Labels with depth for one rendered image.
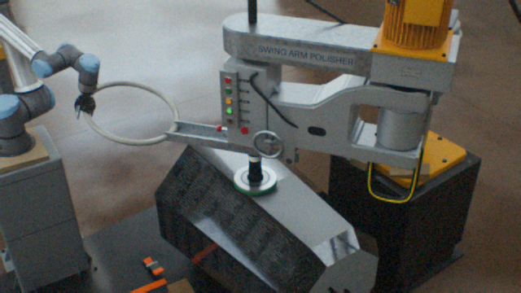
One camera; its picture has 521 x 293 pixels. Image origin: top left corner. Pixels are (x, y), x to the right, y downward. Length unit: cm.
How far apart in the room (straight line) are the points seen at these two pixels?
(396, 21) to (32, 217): 222
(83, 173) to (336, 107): 260
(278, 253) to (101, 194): 198
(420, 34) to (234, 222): 129
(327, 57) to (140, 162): 256
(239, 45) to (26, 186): 149
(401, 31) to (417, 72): 17
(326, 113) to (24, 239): 189
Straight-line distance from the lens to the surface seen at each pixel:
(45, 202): 344
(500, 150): 499
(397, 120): 245
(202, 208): 308
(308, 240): 268
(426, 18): 216
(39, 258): 367
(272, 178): 293
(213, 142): 283
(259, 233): 281
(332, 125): 251
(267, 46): 241
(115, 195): 434
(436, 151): 342
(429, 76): 230
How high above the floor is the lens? 268
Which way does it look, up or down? 35 degrees down
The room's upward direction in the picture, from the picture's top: 1 degrees counter-clockwise
